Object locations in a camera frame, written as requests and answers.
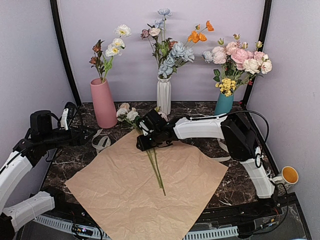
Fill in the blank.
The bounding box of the pink ceramic vase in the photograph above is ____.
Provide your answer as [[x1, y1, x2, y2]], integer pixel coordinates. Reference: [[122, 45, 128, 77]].
[[90, 78, 118, 129]]

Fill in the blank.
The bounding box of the white poppy flower stem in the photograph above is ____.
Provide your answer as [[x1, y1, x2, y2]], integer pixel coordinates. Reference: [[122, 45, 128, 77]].
[[101, 24, 132, 83]]

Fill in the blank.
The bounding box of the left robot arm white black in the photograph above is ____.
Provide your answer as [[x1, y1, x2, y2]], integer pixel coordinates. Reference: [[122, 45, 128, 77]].
[[0, 107, 97, 240]]

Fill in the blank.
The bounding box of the black front table rail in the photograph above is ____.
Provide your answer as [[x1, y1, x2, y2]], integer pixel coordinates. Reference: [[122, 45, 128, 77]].
[[36, 193, 299, 231]]

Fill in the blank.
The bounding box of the white mug yellow inside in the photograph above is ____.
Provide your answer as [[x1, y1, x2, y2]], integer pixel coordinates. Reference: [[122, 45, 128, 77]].
[[272, 166, 299, 195]]

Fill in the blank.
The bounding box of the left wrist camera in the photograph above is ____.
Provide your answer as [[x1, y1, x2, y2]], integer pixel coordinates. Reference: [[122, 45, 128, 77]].
[[59, 101, 78, 131]]

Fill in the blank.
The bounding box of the teal vase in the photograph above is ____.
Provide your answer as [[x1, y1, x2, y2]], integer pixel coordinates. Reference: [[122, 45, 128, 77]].
[[214, 93, 234, 115]]

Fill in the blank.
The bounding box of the white ribbed vase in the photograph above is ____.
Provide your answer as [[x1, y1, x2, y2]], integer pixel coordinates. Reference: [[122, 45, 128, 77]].
[[156, 77, 172, 115]]

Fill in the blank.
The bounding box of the blue and orange flower arrangement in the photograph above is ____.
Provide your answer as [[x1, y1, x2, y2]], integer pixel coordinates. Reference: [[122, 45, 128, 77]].
[[140, 8, 215, 80]]

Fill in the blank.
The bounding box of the pink rose flower stem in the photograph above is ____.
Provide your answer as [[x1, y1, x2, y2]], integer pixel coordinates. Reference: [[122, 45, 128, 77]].
[[145, 107, 168, 196]]

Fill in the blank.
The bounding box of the black corner post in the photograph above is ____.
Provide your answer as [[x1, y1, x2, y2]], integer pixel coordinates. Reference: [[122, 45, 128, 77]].
[[49, 0, 82, 107], [242, 0, 273, 106]]

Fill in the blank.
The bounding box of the beige kraft wrapping paper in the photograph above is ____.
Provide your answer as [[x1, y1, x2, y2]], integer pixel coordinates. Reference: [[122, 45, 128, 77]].
[[66, 130, 228, 240]]

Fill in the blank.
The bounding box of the black right corner post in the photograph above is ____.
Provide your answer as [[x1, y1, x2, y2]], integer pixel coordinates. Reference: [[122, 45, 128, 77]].
[[242, 0, 273, 106]]

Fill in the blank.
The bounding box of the black left corner post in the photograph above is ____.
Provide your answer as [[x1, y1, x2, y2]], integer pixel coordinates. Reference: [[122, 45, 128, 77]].
[[49, 0, 82, 107]]

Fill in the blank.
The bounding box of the pink peony flower arrangement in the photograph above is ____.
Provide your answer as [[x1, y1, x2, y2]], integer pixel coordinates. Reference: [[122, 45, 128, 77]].
[[207, 34, 273, 97]]

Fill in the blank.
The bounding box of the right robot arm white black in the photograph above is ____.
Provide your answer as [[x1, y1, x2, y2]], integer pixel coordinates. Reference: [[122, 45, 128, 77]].
[[136, 109, 278, 217]]

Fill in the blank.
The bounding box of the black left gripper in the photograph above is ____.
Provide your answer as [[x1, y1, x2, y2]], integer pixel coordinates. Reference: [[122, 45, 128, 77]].
[[41, 125, 97, 150]]

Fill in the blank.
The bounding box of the white slotted cable duct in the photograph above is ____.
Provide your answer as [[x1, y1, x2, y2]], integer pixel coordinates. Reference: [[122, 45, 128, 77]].
[[33, 214, 239, 240]]

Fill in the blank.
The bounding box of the beige ribbon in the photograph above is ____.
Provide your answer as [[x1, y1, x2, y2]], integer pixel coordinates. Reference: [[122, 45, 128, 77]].
[[91, 129, 111, 154]]

